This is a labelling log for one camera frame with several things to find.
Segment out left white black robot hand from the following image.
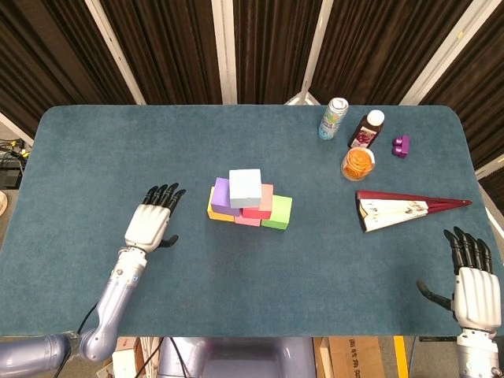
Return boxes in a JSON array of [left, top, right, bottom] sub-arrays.
[[124, 182, 187, 254]]

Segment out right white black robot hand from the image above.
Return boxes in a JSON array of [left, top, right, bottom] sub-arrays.
[[416, 226, 503, 332]]

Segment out yellow foam cube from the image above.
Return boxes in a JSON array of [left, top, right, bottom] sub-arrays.
[[206, 187, 236, 222]]

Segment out purple foam cube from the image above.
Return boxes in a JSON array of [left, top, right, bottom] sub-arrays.
[[210, 176, 241, 217]]

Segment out light blue foam cube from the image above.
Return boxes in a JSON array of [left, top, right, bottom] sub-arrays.
[[228, 168, 263, 209]]

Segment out red foam cube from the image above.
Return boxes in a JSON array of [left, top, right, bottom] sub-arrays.
[[241, 183, 275, 220]]

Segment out green foam cube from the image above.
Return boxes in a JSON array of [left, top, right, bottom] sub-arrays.
[[260, 194, 294, 231]]

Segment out teal table cloth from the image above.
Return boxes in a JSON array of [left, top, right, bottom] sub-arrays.
[[0, 104, 504, 339]]

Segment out pink foam cube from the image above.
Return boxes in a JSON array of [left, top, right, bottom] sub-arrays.
[[234, 214, 262, 228]]

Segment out red paper folding fan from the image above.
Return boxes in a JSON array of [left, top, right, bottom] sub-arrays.
[[355, 190, 473, 234]]

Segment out white cardboard box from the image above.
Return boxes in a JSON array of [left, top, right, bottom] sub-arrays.
[[111, 336, 145, 378]]

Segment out brown printed cardboard box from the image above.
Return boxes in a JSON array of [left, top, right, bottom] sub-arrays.
[[328, 336, 386, 378]]

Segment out black equipment box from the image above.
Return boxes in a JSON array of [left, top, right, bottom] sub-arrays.
[[0, 167, 24, 190]]

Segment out lavender robot torso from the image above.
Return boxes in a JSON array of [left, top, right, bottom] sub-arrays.
[[157, 336, 318, 378]]

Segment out purple toy brick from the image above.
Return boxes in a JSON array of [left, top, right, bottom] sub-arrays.
[[391, 135, 411, 159]]

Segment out orange lidded cup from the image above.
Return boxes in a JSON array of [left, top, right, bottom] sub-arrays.
[[340, 147, 376, 182]]

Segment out dark brown curtain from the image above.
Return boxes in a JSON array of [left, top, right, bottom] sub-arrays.
[[0, 0, 504, 190]]

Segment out dark juice bottle white cap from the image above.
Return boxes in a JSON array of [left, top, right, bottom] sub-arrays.
[[347, 109, 386, 150]]

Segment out white green drink can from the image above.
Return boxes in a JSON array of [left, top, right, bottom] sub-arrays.
[[317, 97, 350, 141]]

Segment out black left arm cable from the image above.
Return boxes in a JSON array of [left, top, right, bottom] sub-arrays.
[[50, 301, 99, 378]]

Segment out white partition frame post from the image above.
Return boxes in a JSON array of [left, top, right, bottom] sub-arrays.
[[399, 0, 493, 106], [0, 112, 35, 147], [211, 0, 238, 106], [283, 0, 335, 106], [474, 154, 504, 179], [84, 0, 146, 106]]

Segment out black cable at torso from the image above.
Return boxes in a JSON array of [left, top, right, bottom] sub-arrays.
[[137, 336, 190, 378]]

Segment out tangled cables with yellow plugs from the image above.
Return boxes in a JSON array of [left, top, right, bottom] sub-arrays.
[[0, 138, 31, 166]]

